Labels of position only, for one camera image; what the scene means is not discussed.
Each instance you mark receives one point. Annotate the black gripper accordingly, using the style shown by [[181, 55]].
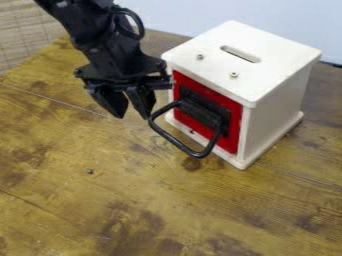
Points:
[[121, 68]]

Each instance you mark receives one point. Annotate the red drawer front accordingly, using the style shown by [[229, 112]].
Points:
[[208, 110]]

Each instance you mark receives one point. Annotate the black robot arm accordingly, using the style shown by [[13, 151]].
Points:
[[95, 15]]

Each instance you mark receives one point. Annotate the small screw on table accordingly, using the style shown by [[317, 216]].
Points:
[[90, 171]]

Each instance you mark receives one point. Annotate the white wooden box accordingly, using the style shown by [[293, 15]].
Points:
[[253, 72]]

